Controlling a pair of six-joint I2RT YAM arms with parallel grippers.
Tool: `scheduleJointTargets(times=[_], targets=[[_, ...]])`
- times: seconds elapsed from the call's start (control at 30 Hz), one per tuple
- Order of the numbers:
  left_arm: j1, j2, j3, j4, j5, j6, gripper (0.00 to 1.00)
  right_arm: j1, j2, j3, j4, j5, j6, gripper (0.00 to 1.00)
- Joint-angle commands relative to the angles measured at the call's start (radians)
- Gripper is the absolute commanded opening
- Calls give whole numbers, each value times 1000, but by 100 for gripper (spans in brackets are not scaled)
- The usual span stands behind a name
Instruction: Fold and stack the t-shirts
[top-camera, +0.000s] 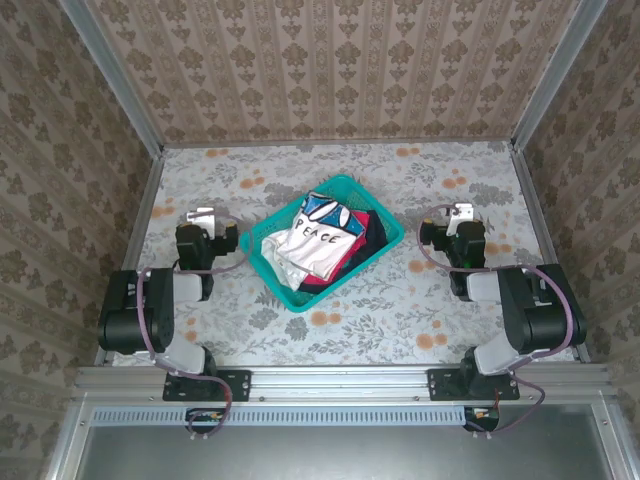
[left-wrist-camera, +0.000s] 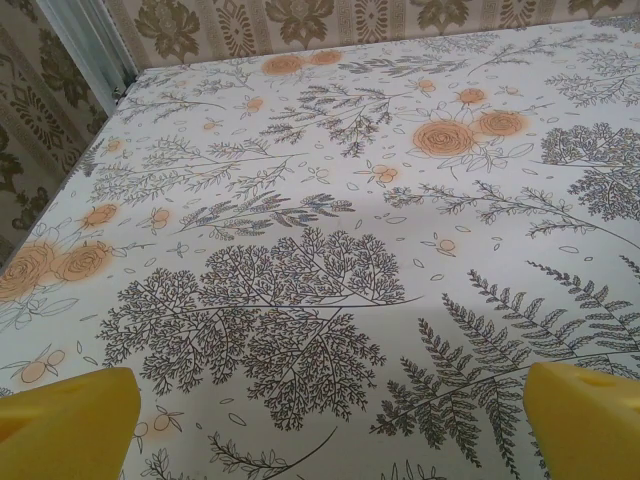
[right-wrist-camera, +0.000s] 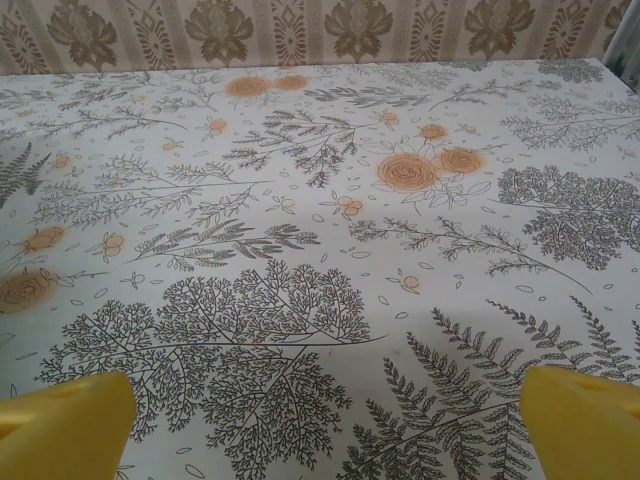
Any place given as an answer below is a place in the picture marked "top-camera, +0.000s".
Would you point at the teal plastic basket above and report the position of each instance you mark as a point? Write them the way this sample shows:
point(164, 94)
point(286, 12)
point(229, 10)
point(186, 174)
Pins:
point(280, 292)

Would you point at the white flower print t-shirt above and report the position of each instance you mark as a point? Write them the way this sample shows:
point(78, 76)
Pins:
point(310, 245)

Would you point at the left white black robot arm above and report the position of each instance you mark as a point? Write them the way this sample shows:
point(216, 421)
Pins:
point(135, 315)

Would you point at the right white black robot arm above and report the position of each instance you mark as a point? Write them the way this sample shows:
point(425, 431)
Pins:
point(540, 325)

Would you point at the dark navy t-shirt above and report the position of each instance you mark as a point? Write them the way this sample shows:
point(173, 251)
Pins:
point(378, 235)

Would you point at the red t-shirt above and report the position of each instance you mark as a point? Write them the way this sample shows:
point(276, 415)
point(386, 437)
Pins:
point(363, 222)

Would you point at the floral table cover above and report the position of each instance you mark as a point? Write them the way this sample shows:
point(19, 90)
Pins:
point(350, 325)

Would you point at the small circuit board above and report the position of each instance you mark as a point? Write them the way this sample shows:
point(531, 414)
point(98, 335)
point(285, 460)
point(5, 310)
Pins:
point(205, 417)
point(482, 415)

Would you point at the grey metal panel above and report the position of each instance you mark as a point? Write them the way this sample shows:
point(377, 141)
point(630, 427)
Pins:
point(350, 455)

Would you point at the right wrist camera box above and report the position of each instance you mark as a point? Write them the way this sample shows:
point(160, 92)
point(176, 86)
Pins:
point(461, 215)

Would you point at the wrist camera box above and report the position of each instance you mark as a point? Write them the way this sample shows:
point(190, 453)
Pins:
point(461, 215)
point(201, 217)

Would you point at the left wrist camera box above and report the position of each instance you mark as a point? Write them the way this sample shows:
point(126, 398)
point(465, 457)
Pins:
point(201, 217)

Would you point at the aluminium side rail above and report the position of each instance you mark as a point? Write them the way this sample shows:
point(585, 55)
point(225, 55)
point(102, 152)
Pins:
point(530, 190)
point(150, 185)

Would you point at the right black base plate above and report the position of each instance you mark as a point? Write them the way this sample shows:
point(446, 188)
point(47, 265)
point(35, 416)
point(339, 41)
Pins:
point(440, 385)

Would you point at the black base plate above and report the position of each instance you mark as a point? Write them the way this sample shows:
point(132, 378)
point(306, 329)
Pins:
point(235, 385)
point(440, 385)

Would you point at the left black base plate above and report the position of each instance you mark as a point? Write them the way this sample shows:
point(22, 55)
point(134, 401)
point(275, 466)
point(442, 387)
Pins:
point(235, 385)

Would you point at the aluminium corner post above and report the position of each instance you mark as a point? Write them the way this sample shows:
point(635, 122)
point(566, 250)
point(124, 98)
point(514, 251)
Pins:
point(555, 75)
point(116, 80)

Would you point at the aluminium cross rail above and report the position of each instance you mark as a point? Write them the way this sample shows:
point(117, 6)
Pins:
point(340, 382)

